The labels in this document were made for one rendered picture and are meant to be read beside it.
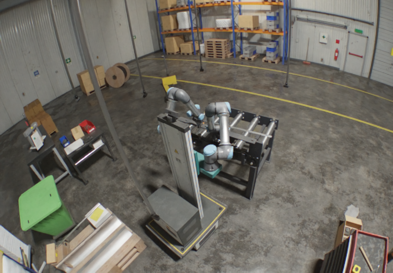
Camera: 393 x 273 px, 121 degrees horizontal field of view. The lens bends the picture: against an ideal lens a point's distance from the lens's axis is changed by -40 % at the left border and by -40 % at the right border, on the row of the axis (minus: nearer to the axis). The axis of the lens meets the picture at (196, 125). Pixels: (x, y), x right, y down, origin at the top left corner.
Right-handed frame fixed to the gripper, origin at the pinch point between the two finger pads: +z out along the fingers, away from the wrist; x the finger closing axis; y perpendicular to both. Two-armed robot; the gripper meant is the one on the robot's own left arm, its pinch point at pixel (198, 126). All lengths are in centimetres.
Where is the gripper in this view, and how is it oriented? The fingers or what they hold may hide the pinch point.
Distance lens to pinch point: 244.9
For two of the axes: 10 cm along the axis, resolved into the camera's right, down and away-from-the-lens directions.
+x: -8.2, -2.5, 5.2
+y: 5.7, -5.1, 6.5
